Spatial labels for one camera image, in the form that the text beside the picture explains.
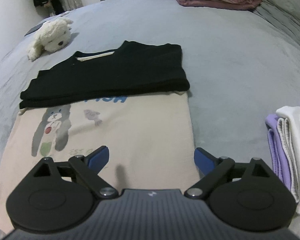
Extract dark tablet on bed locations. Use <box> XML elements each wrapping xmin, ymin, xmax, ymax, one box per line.
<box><xmin>25</xmin><ymin>23</ymin><xmax>43</xmax><ymax>36</ymax></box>

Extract white plush dog toy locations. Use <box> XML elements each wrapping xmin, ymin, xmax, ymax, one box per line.
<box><xmin>27</xmin><ymin>17</ymin><xmax>73</xmax><ymax>61</ymax></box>

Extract beige bear raglan shirt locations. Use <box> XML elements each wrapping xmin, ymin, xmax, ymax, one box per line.
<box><xmin>0</xmin><ymin>88</ymin><xmax>199</xmax><ymax>232</ymax></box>

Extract folded white purple clothes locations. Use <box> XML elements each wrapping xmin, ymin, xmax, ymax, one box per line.
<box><xmin>265</xmin><ymin>106</ymin><xmax>300</xmax><ymax>214</ymax></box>

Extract grey bed sheet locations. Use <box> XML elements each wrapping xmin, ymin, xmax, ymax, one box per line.
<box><xmin>0</xmin><ymin>0</ymin><xmax>300</xmax><ymax>238</ymax></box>

